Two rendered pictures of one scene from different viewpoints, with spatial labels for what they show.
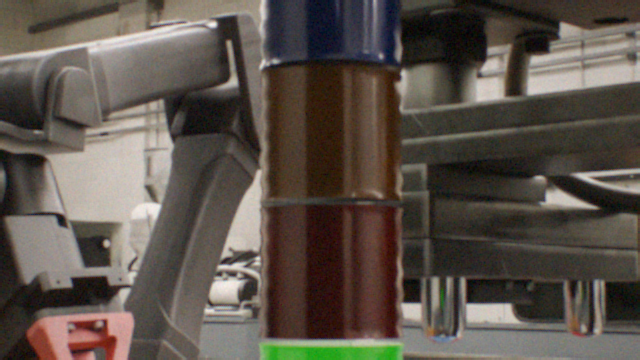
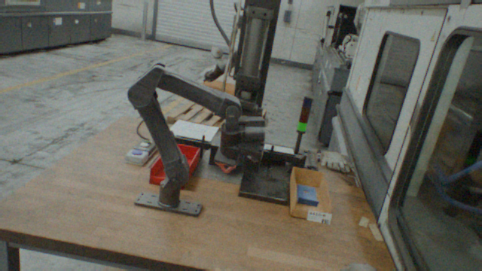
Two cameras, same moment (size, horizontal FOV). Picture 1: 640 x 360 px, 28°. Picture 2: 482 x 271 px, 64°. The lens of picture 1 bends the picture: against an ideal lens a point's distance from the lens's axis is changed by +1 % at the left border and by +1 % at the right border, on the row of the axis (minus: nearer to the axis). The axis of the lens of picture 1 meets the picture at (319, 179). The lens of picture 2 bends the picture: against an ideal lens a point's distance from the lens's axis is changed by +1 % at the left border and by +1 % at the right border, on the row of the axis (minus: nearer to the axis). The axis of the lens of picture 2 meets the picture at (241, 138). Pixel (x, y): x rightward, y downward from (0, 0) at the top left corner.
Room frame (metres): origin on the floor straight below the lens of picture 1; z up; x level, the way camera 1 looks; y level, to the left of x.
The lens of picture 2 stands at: (1.51, 1.05, 1.53)
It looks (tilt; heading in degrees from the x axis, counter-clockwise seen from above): 20 degrees down; 230
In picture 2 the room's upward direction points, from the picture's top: 10 degrees clockwise
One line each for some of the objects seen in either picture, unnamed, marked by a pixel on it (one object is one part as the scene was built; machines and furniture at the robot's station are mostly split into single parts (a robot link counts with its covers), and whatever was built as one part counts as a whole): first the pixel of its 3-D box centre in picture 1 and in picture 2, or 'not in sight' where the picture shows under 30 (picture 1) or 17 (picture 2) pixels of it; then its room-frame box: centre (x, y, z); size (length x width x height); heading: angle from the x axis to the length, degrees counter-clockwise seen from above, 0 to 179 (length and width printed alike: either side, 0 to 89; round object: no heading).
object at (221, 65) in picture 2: not in sight; (226, 64); (0.52, -0.35, 1.25); 0.19 x 0.07 x 0.19; 138
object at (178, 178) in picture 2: not in sight; (175, 175); (0.99, 0.13, 1.00); 0.09 x 0.06 x 0.06; 60
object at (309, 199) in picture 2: not in sight; (307, 193); (0.52, 0.26, 0.92); 0.15 x 0.07 x 0.03; 46
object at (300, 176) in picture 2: not in sight; (309, 193); (0.54, 0.28, 0.93); 0.25 x 0.13 x 0.08; 48
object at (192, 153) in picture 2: not in sight; (176, 164); (0.88, -0.07, 0.93); 0.25 x 0.12 x 0.06; 48
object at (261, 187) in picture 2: not in sight; (263, 187); (0.64, 0.16, 0.91); 0.17 x 0.16 x 0.02; 138
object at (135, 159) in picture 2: not in sight; (136, 159); (0.98, -0.20, 0.90); 0.07 x 0.07 x 0.06; 48
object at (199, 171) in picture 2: not in sight; (242, 161); (0.55, -0.10, 0.88); 0.65 x 0.50 x 0.03; 138
